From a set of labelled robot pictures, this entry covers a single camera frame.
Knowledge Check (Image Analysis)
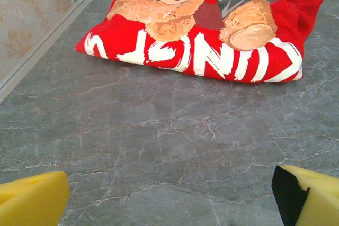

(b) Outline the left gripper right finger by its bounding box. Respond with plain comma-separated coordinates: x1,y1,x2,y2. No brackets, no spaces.
271,164,339,226

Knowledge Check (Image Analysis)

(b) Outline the red bear print t-shirt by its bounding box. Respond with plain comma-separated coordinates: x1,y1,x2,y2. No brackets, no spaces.
75,0,325,83

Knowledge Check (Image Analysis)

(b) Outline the aluminium table side rail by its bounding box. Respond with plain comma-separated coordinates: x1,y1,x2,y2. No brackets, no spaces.
0,0,94,104

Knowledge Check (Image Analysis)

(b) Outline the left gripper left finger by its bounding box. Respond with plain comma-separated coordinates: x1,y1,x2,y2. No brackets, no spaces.
0,171,70,226

